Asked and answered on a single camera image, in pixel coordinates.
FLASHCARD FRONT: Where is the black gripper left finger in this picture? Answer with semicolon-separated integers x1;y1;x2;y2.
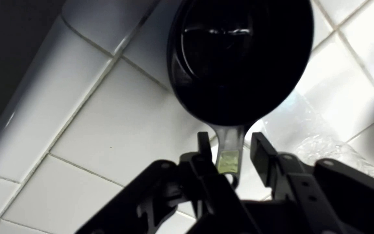
75;132;257;234

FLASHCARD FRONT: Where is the small black measuring scoop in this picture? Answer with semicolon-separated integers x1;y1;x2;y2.
166;0;314;186

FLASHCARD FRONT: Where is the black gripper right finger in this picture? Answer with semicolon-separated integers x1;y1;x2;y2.
249;133;374;234

